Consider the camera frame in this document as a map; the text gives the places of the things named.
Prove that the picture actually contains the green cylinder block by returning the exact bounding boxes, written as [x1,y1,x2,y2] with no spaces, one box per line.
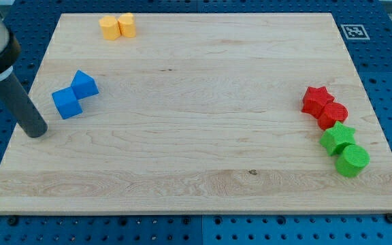
[335,145,370,178]

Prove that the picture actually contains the blue triangle block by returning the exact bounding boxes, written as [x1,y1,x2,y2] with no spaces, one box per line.
[71,70,99,99]

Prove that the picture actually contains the yellow hexagon block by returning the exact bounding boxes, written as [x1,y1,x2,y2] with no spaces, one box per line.
[99,16,120,41]

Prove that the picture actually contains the red cylinder block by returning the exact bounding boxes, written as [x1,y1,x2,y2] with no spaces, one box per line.
[317,102,348,130]

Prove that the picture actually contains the red star block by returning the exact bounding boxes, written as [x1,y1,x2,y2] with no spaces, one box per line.
[301,86,335,119]

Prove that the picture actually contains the green star block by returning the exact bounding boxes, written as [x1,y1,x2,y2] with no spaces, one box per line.
[320,121,356,156]

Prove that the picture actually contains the white fiducial marker tag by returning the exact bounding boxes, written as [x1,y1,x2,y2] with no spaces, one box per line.
[340,24,370,40]

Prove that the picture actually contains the blue cube block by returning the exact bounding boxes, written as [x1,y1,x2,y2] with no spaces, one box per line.
[52,87,82,119]

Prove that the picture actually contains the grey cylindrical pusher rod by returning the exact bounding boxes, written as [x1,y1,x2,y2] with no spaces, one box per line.
[0,66,48,138]

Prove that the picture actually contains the light wooden board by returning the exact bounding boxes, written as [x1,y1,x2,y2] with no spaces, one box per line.
[0,13,392,216]

